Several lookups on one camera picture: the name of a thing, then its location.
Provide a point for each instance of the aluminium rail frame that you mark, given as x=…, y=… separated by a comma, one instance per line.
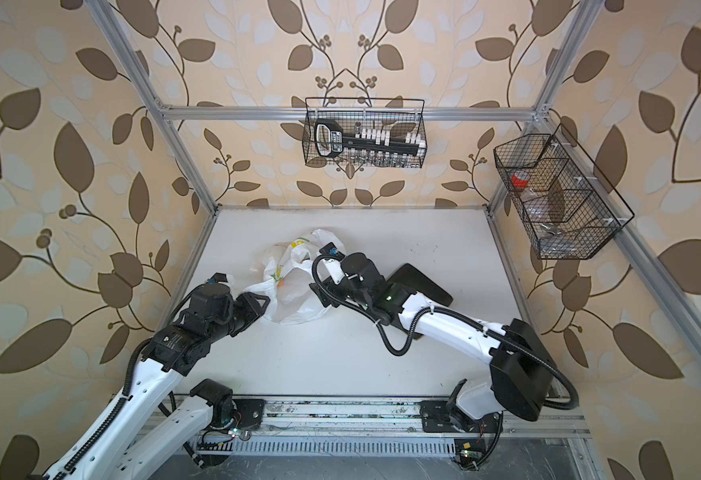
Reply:
x=375, y=416

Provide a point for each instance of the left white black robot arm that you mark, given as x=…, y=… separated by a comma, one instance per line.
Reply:
x=114, y=447

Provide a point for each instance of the black socket tool set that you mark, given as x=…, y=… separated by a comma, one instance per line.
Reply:
x=331, y=141

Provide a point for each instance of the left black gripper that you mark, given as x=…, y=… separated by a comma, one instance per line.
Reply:
x=251, y=305

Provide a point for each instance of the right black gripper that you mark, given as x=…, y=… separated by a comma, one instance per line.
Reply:
x=332, y=287

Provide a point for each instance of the right black wire basket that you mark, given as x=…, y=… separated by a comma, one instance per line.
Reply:
x=578, y=209

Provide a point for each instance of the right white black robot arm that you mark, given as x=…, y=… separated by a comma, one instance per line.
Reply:
x=522, y=378

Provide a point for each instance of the white plastic bag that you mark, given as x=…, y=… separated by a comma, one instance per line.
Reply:
x=286, y=270

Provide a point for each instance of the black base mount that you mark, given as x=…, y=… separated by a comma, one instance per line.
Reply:
x=438, y=416
x=238, y=413

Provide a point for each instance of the back black wire basket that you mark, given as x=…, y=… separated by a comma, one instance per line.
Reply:
x=399, y=115

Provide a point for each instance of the black square plate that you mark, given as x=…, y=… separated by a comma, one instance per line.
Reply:
x=406, y=281

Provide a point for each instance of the black wire basket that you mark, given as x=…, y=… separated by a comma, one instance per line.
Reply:
x=578, y=209
x=399, y=115

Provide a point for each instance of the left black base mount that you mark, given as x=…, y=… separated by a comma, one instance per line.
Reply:
x=238, y=413

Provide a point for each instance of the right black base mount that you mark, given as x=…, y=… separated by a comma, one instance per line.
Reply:
x=438, y=416

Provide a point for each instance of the red capped clear bottle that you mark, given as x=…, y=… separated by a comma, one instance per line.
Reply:
x=521, y=185

